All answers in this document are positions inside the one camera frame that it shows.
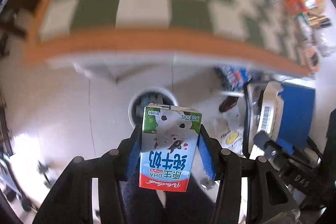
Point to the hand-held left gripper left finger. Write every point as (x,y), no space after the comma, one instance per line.
(130,161)

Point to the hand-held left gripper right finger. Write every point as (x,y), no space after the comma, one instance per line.
(206,158)

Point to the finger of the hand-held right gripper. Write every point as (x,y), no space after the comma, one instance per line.
(265,144)
(287,145)

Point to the small blue white milk carton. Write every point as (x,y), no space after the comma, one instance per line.
(168,150)

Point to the white round trash bin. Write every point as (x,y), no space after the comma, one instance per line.
(151,96)

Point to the cardboard box with barcode label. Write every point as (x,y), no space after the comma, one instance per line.
(273,113)

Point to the white bag with yellow circle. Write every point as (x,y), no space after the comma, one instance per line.
(232,138)

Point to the red black shoe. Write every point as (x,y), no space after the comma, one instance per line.
(227,104)

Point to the blue white packages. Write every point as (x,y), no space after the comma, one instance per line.
(233,77)

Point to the orange box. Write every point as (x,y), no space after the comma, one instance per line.
(295,5)

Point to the bread bag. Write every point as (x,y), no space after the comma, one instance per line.
(315,1)

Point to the dark wooden chair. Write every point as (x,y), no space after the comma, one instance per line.
(18,1)

